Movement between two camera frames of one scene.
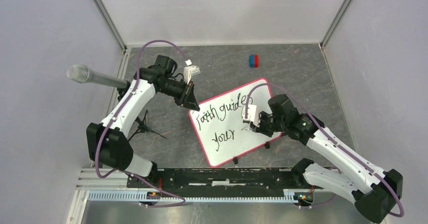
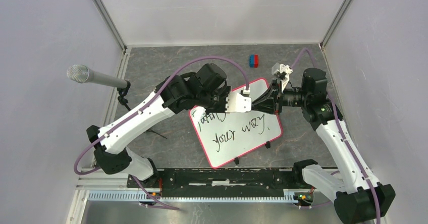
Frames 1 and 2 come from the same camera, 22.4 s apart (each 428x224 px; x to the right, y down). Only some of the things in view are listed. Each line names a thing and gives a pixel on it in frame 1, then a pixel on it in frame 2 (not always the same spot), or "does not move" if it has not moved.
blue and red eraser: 254,61 does not move
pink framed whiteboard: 218,125 does not move
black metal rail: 214,183 does not move
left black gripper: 191,102 → 224,92
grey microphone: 82,73 does not move
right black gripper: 262,114 → 266,103
